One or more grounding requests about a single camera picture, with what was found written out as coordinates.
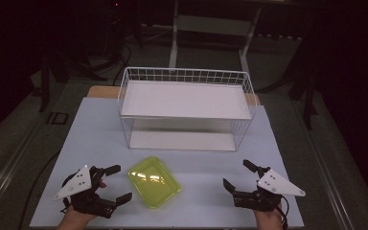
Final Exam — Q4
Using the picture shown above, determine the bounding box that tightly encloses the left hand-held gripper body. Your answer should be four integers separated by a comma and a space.
53, 164, 118, 219

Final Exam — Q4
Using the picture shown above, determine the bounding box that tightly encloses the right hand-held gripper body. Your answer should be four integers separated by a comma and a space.
233, 166, 307, 212

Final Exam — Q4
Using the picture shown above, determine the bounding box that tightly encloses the green plastic tray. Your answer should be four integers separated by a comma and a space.
127, 155, 183, 210

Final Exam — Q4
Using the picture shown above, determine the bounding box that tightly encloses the white wire shelf rack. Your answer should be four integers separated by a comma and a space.
117, 66, 259, 153

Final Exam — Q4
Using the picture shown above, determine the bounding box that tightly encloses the person's left hand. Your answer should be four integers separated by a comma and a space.
57, 205, 98, 230

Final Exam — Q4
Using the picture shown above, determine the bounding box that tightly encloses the person's right hand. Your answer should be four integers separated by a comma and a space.
253, 205, 284, 230

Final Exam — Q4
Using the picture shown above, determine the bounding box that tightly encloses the black floor socket box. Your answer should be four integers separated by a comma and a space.
45, 111, 70, 127

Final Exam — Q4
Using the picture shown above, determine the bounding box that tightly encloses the black metal stand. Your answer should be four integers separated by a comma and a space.
37, 52, 69, 113

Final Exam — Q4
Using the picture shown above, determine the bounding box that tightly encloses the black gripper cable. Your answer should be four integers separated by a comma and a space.
276, 195, 290, 230

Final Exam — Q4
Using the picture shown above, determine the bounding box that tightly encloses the black floor cable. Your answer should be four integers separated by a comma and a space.
18, 149, 61, 230

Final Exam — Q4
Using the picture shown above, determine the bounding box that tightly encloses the metal floor rail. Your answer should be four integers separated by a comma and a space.
0, 95, 51, 221
294, 97, 357, 230

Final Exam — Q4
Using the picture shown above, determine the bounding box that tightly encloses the black cable bundle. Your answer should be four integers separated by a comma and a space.
85, 40, 134, 86

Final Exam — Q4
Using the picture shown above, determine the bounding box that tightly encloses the white metal frame stand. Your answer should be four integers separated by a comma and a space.
168, 0, 264, 75

